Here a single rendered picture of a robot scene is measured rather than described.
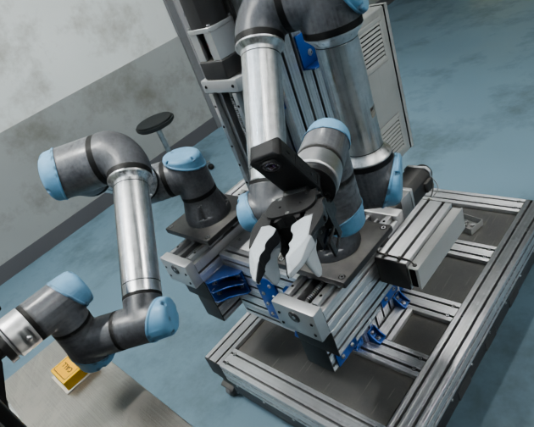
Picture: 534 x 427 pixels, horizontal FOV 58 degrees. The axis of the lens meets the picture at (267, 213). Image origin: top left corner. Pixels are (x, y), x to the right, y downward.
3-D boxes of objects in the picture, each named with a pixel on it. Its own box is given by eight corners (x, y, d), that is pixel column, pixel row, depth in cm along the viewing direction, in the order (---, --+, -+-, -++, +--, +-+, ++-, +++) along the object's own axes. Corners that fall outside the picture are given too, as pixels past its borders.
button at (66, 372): (97, 366, 102) (91, 358, 101) (69, 390, 99) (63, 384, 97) (83, 353, 107) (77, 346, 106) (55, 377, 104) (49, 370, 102)
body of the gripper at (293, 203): (338, 259, 62) (350, 205, 71) (311, 207, 58) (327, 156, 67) (286, 269, 65) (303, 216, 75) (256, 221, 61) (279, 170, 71)
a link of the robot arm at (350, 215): (311, 218, 92) (294, 169, 86) (370, 211, 87) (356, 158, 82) (303, 245, 86) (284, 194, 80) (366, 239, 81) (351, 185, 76)
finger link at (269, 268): (275, 311, 57) (302, 257, 63) (253, 274, 54) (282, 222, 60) (254, 311, 58) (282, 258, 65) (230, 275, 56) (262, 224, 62)
